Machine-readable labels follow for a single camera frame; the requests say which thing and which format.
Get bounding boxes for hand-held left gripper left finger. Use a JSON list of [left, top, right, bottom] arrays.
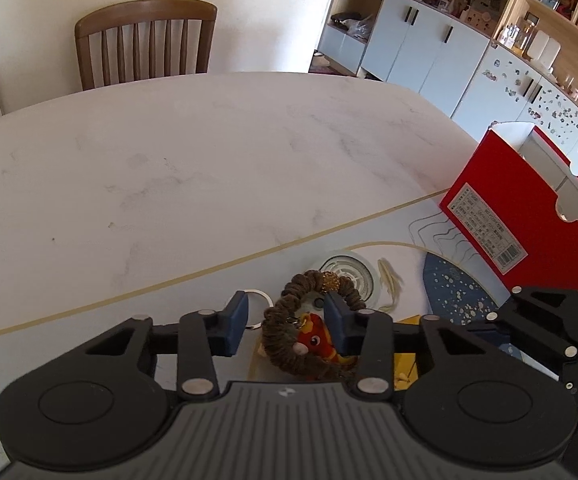
[[83, 290, 250, 401]]

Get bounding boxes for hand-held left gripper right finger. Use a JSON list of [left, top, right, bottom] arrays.
[[323, 292, 490, 396]]

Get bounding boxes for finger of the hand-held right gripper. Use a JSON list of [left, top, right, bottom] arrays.
[[486, 304, 578, 368], [510, 286, 574, 314]]

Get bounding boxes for brown braided wristlet keychain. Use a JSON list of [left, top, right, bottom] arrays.
[[241, 270, 370, 385]]

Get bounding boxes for red cardboard shoe box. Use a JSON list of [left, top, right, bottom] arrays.
[[439, 121, 578, 294]]

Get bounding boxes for clear tape roll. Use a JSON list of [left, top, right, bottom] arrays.
[[310, 250, 384, 312]]

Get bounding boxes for cream elastic band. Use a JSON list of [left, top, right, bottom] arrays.
[[376, 258, 404, 312]]

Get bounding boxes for patterned table mat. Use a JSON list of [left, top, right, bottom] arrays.
[[0, 191, 524, 411]]

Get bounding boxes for white cabinet with stickers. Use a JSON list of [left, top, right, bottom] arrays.
[[450, 44, 578, 196]]

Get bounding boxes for patterned red rug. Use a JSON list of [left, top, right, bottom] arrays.
[[308, 62, 358, 79]]

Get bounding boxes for wooden open shelf unit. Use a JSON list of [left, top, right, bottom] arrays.
[[491, 0, 578, 111]]

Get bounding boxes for bags in cabinet niche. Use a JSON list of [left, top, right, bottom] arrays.
[[330, 10, 376, 42]]

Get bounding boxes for brown slatted wooden chair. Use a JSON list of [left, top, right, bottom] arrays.
[[74, 0, 218, 92]]

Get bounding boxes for grey-blue cabinet with black handles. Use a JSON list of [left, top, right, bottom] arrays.
[[317, 0, 492, 121]]

